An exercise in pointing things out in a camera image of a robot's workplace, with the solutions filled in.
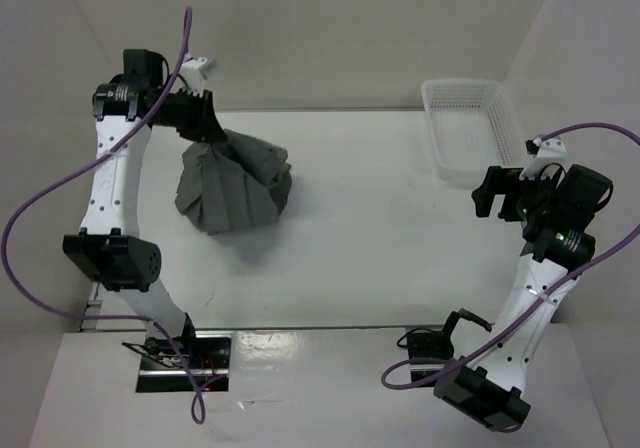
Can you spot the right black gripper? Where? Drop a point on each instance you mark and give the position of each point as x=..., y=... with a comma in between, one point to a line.
x=494, y=183

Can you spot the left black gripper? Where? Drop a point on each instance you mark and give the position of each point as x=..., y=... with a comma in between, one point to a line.
x=206, y=127

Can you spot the grey pleated skirt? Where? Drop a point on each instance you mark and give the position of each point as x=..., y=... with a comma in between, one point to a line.
x=235, y=186

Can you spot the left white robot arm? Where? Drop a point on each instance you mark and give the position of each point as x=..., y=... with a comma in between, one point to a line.
x=108, y=248

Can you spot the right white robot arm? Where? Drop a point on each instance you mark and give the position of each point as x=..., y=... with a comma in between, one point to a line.
x=554, y=209

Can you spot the white perforated plastic basket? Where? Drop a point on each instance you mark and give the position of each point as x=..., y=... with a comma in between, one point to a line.
x=473, y=125

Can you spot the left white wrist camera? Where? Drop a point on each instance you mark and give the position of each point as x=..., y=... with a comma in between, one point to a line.
x=195, y=71

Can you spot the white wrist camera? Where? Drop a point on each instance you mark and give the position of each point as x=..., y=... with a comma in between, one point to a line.
x=543, y=153
x=195, y=71

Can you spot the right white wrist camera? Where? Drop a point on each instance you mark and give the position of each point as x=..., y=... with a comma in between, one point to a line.
x=543, y=153

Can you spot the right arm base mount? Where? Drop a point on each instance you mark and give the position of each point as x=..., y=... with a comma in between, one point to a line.
x=417, y=343

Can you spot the aluminium table edge rail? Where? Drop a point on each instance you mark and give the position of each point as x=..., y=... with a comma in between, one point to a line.
x=92, y=310

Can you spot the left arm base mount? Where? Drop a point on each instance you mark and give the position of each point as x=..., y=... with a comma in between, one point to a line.
x=161, y=371

